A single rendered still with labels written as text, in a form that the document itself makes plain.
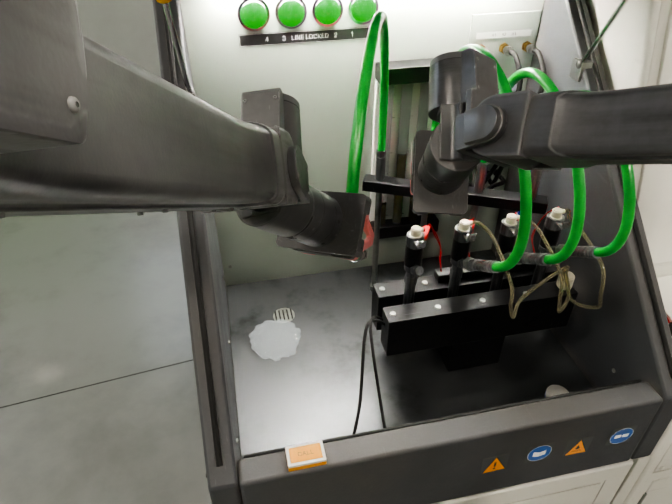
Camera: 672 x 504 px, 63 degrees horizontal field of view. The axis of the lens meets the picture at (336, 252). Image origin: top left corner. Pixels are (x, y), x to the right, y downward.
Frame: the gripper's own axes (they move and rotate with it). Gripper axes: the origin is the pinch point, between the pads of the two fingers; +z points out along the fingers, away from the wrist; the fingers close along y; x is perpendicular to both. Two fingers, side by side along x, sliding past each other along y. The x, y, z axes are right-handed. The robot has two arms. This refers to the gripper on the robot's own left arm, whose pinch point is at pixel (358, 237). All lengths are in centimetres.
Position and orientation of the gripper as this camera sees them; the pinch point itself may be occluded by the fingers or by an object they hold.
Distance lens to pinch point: 65.6
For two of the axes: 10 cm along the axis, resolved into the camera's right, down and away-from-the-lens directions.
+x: -1.8, 9.8, -0.9
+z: 4.9, 1.7, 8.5
